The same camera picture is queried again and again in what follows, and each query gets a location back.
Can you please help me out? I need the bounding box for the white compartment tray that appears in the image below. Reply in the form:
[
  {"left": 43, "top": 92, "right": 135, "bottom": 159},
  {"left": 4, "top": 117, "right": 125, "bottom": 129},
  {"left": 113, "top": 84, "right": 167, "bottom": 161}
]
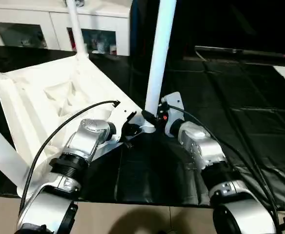
[{"left": 0, "top": 53, "right": 157, "bottom": 195}]

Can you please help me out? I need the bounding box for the black work mat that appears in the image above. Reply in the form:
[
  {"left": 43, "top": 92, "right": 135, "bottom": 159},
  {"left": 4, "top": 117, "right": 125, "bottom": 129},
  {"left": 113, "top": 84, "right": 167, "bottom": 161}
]
[{"left": 0, "top": 46, "right": 285, "bottom": 205}]

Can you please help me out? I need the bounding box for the long black bar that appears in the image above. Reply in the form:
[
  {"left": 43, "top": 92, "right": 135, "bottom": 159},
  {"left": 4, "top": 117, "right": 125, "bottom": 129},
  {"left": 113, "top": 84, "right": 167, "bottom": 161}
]
[{"left": 195, "top": 45, "right": 285, "bottom": 61}]

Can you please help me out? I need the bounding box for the silver crumpled object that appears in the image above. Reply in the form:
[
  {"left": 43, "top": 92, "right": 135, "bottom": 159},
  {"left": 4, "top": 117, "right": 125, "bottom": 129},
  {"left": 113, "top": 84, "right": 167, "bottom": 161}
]
[{"left": 64, "top": 0, "right": 84, "bottom": 7}]

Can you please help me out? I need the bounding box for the white glass-door cabinet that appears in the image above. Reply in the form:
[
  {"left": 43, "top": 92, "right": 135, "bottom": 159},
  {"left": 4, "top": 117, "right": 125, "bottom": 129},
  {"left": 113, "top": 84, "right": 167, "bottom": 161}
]
[{"left": 0, "top": 0, "right": 132, "bottom": 57}]

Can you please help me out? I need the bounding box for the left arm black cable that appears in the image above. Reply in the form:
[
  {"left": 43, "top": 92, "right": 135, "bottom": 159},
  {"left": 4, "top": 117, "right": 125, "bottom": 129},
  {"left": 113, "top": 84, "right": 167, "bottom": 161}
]
[{"left": 18, "top": 100, "right": 121, "bottom": 215}]

